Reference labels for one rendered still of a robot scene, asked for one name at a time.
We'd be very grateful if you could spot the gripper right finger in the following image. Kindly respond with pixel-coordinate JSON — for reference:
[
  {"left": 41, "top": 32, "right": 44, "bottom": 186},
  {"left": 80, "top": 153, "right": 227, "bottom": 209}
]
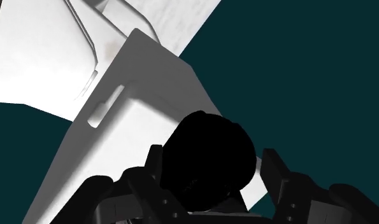
[{"left": 259, "top": 148, "right": 379, "bottom": 224}]

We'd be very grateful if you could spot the black round object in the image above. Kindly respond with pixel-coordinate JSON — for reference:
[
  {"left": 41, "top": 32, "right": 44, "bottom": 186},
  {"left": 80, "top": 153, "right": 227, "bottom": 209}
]
[{"left": 159, "top": 109, "right": 257, "bottom": 214}]

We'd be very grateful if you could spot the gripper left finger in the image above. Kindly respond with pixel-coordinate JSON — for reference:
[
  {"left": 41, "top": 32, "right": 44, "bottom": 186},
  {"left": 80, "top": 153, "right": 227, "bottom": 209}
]
[{"left": 50, "top": 144, "right": 190, "bottom": 224}]

